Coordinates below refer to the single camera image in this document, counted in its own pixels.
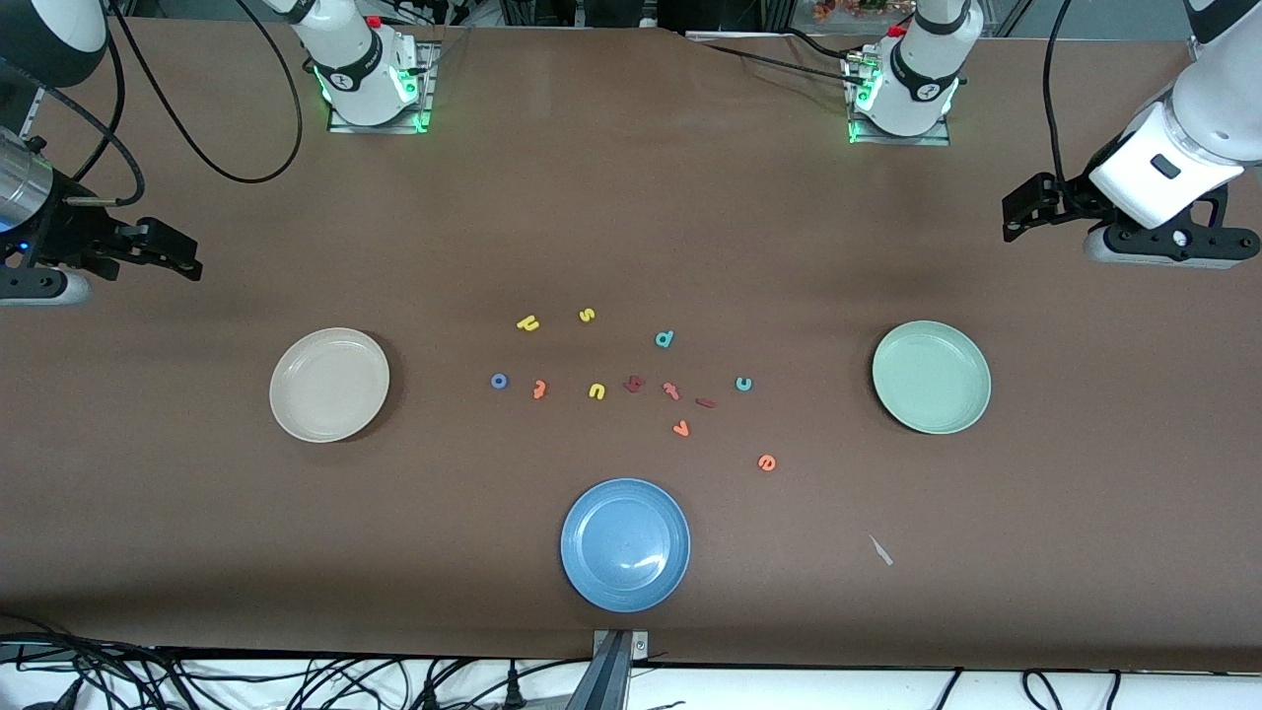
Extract tangled black cable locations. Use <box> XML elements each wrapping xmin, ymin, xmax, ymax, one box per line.
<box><xmin>0</xmin><ymin>611</ymin><xmax>415</xmax><ymax>710</ymax></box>

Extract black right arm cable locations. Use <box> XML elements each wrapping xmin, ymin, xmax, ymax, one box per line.
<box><xmin>30</xmin><ymin>0</ymin><xmax>305</xmax><ymax>208</ymax></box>

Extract blue plate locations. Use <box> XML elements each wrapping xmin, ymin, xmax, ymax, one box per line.
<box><xmin>560</xmin><ymin>478</ymin><xmax>691</xmax><ymax>613</ymax></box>

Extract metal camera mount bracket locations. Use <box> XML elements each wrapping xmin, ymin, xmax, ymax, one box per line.
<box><xmin>564</xmin><ymin>629</ymin><xmax>650</xmax><ymax>710</ymax></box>

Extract black frame structure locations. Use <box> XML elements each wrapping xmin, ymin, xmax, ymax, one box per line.
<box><xmin>498</xmin><ymin>0</ymin><xmax>790</xmax><ymax>31</ymax></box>

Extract orange artificial flowers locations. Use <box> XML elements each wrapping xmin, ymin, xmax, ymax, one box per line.
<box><xmin>813</xmin><ymin>0</ymin><xmax>913</xmax><ymax>23</ymax></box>

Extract green plate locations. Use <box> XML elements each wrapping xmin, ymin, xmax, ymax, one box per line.
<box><xmin>872</xmin><ymin>320</ymin><xmax>993</xmax><ymax>436</ymax></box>

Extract black table cable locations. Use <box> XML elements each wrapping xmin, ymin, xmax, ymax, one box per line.
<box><xmin>690</xmin><ymin>30</ymin><xmax>871</xmax><ymax>85</ymax></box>

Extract beige brown plate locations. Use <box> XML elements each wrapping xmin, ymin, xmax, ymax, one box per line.
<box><xmin>269</xmin><ymin>327</ymin><xmax>391</xmax><ymax>444</ymax></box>

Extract brown table cover sheet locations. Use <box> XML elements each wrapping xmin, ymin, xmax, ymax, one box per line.
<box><xmin>0</xmin><ymin>15</ymin><xmax>1262</xmax><ymax>674</ymax></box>

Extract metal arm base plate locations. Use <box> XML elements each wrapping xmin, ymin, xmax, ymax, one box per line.
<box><xmin>328</xmin><ymin>44</ymin><xmax>435</xmax><ymax>134</ymax></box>
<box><xmin>846</xmin><ymin>49</ymin><xmax>952</xmax><ymax>147</ymax></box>

